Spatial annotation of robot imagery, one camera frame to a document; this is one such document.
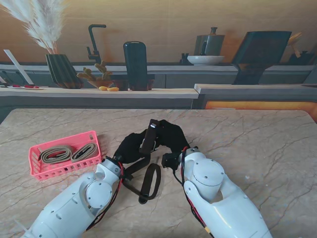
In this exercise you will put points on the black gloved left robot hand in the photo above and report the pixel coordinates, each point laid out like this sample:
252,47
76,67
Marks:
128,148

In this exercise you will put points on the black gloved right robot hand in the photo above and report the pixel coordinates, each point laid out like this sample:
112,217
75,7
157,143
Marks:
173,138

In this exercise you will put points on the dark brown woven belt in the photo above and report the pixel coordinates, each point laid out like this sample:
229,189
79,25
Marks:
149,138

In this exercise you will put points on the beige woven belt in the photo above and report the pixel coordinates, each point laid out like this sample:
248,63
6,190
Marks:
84,152
55,155

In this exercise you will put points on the pink plastic storage basket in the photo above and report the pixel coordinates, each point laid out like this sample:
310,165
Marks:
62,171

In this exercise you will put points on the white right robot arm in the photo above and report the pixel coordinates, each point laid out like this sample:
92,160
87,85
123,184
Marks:
223,205

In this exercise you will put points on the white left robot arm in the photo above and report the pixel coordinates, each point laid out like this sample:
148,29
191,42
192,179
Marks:
69,205

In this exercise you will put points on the orange fruit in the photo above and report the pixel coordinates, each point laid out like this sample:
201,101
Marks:
113,89
102,88

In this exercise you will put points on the grey kitchen counter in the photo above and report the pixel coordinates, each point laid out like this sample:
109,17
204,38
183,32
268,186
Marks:
185,77

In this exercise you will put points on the wooden bowl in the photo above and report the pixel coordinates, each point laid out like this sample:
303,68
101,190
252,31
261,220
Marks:
99,83

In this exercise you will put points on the light wooden counter shelf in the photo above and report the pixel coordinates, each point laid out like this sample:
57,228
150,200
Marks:
74,93

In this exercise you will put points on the small black countertop item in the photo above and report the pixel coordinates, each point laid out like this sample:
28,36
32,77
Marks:
184,59

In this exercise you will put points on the green cactus plant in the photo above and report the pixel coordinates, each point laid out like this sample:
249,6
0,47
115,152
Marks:
101,70

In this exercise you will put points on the white ceramic bowl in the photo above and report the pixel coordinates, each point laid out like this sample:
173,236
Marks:
205,60

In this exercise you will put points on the black tall cylinder appliance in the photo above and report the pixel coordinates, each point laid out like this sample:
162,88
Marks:
135,62

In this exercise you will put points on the pale stone counter slab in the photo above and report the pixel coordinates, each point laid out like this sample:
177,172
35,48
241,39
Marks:
247,88

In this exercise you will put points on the dark ribbed vase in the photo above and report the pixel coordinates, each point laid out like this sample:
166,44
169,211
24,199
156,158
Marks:
62,72

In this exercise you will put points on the grey lidded pot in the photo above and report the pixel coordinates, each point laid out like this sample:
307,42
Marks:
213,44

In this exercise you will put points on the black kitchen faucet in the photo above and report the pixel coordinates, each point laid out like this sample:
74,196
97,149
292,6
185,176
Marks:
93,42

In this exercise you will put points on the black angled slab stand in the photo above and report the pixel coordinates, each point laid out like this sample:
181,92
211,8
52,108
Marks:
260,54

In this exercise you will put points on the white plate with red food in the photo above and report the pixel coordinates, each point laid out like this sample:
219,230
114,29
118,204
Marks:
24,86

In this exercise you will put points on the white leaning board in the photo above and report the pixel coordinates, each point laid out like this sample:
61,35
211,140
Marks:
17,65

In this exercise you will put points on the white pampas grass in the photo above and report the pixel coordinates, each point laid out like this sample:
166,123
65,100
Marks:
47,27

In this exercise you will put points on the black utensil holder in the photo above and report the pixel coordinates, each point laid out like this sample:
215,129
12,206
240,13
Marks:
301,58

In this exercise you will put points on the yellow kitchen utensils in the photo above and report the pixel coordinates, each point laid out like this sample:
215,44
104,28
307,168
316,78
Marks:
294,38

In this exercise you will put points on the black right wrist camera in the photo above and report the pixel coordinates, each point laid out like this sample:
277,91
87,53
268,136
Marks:
170,160

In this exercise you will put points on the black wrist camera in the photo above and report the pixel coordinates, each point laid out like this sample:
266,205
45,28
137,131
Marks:
170,160
127,176

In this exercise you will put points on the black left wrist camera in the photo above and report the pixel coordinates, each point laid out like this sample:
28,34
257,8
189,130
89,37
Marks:
127,176

